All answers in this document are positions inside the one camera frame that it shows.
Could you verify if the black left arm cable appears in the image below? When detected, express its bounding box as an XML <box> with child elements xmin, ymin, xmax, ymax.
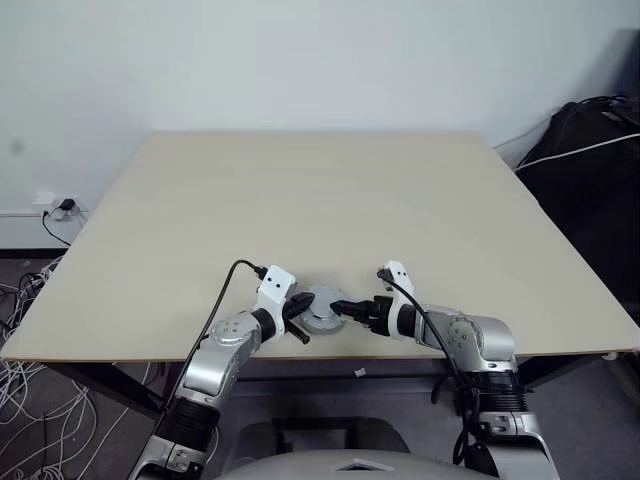
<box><xmin>148</xmin><ymin>258</ymin><xmax>267</xmax><ymax>442</ymax></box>

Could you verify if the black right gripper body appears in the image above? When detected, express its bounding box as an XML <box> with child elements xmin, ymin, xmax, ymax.
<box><xmin>368</xmin><ymin>295</ymin><xmax>397</xmax><ymax>337</ymax></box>

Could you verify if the black table frame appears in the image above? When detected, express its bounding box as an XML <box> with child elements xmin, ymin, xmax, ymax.
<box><xmin>49</xmin><ymin>349</ymin><xmax>619</xmax><ymax>426</ymax></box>

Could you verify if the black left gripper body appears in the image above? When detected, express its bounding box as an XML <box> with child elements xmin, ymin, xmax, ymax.
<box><xmin>281</xmin><ymin>295</ymin><xmax>302</xmax><ymax>329</ymax></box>

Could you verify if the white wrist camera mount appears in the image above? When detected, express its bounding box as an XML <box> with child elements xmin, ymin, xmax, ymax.
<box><xmin>256</xmin><ymin>265</ymin><xmax>298</xmax><ymax>342</ymax></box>
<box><xmin>377</xmin><ymin>259</ymin><xmax>420</xmax><ymax>342</ymax></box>

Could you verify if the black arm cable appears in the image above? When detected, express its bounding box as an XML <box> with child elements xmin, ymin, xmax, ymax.
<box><xmin>148</xmin><ymin>258</ymin><xmax>267</xmax><ymax>442</ymax></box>
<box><xmin>374</xmin><ymin>267</ymin><xmax>484</xmax><ymax>466</ymax></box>

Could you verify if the black bag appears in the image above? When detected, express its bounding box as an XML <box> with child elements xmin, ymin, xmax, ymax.
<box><xmin>514</xmin><ymin>97</ymin><xmax>640</xmax><ymax>312</ymax></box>

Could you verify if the black floor cable tangle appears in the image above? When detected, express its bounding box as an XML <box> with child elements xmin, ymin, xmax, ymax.
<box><xmin>0</xmin><ymin>256</ymin><xmax>62</xmax><ymax>347</ymax></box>

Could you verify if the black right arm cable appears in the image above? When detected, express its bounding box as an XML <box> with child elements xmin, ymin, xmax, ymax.
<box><xmin>374</xmin><ymin>267</ymin><xmax>484</xmax><ymax>466</ymax></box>

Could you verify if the black adapter cable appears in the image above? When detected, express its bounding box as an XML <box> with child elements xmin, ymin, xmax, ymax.
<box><xmin>41</xmin><ymin>209</ymin><xmax>72</xmax><ymax>249</ymax></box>

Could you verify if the white floor cable tangle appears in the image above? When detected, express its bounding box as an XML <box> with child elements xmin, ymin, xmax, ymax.
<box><xmin>0</xmin><ymin>358</ymin><xmax>132</xmax><ymax>480</ymax></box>

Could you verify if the silver motor gear cover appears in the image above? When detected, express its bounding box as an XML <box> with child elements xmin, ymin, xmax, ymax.
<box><xmin>305</xmin><ymin>284</ymin><xmax>347</xmax><ymax>321</ymax></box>

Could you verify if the white table corner clamp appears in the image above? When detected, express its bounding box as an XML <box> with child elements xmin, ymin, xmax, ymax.
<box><xmin>602</xmin><ymin>344</ymin><xmax>640</xmax><ymax>362</ymax></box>

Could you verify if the silver robot torso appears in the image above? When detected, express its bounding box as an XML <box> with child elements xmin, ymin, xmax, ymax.
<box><xmin>214</xmin><ymin>437</ymin><xmax>497</xmax><ymax>480</ymax></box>

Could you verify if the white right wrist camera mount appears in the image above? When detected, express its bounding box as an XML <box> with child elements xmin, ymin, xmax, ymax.
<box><xmin>377</xmin><ymin>259</ymin><xmax>420</xmax><ymax>342</ymax></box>

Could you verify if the white cable over bag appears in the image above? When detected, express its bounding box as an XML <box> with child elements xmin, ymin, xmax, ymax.
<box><xmin>516</xmin><ymin>133</ymin><xmax>640</xmax><ymax>169</ymax></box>

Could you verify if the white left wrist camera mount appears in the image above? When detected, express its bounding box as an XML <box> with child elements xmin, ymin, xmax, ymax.
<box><xmin>256</xmin><ymin>265</ymin><xmax>298</xmax><ymax>342</ymax></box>

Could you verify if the white wall power outlet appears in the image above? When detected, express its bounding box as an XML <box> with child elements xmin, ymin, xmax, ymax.
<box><xmin>33</xmin><ymin>189</ymin><xmax>91</xmax><ymax>222</ymax></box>

